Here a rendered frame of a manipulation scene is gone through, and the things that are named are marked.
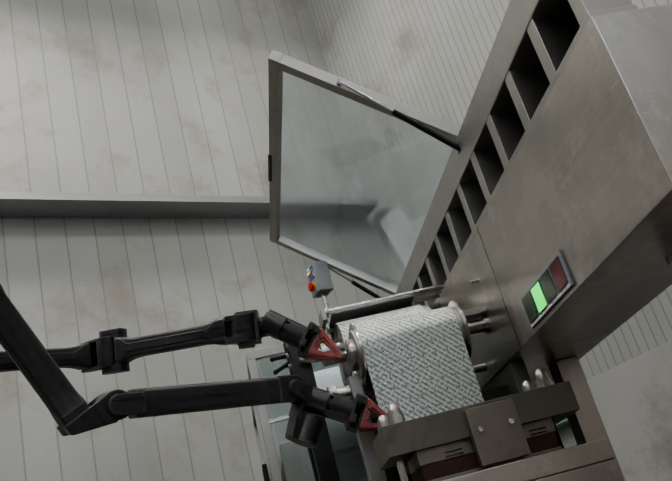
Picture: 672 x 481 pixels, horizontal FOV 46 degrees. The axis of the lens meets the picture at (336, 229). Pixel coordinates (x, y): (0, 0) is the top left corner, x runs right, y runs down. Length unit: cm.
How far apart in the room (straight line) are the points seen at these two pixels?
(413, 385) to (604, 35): 91
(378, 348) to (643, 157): 85
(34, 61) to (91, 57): 49
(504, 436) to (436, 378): 29
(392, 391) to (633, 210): 78
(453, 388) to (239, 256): 496
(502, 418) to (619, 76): 72
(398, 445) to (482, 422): 17
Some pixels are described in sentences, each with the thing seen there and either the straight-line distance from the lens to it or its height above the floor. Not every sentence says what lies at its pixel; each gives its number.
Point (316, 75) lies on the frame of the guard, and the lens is 201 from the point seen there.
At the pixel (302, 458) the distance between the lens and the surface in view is 283.
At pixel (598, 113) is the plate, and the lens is 132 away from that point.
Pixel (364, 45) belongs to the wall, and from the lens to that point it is 788.
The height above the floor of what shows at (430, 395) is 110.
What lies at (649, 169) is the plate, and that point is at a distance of 122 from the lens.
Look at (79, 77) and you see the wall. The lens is 721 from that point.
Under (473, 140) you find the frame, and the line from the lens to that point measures 184.
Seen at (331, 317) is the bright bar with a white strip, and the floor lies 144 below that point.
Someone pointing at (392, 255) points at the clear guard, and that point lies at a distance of 268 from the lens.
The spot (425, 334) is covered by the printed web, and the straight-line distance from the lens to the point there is 188.
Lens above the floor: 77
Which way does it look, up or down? 24 degrees up
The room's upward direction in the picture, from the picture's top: 16 degrees counter-clockwise
